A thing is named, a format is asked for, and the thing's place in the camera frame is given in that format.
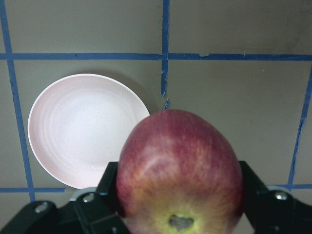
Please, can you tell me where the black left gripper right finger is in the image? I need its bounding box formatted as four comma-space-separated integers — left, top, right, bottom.
239, 161, 312, 234

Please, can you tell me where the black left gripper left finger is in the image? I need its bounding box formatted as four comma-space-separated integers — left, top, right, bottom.
74, 162, 127, 234

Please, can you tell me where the red apple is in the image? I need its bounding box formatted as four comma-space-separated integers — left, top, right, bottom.
116, 110, 243, 234

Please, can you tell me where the pink plate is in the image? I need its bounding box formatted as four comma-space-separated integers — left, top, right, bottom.
27, 74, 149, 189

